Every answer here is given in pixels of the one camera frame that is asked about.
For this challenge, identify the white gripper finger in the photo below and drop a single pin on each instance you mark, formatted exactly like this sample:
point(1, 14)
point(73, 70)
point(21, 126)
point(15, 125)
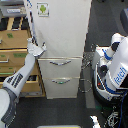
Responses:
point(30, 41)
point(44, 46)

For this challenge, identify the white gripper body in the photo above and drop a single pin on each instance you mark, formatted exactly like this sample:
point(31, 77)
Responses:
point(34, 50)

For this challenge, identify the white fridge door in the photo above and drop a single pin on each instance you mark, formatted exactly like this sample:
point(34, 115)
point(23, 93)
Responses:
point(64, 30)

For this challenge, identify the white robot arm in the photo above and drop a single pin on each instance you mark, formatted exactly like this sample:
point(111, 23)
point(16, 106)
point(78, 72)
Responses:
point(13, 85)

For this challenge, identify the upper fridge drawer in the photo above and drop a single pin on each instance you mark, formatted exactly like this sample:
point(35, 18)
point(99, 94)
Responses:
point(60, 68)

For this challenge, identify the fridge drawer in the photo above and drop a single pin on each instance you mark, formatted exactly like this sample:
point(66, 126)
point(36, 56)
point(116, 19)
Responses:
point(60, 68)
point(61, 88)

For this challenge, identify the lower fridge drawer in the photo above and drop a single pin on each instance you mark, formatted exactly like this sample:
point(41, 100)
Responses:
point(61, 88)

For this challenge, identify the wooden drawer cabinet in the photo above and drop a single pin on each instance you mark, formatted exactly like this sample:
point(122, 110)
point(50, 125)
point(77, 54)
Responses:
point(13, 51)

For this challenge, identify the white refrigerator body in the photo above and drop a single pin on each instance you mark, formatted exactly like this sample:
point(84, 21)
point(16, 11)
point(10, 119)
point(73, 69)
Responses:
point(62, 26)

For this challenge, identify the grey box on cabinet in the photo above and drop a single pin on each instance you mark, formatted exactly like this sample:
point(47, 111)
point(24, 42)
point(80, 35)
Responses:
point(13, 11)

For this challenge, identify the green android sticker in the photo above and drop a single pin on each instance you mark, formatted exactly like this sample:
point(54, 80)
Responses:
point(43, 9)

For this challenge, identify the white blue mobile robot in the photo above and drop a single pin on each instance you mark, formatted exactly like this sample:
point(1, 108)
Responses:
point(110, 70)

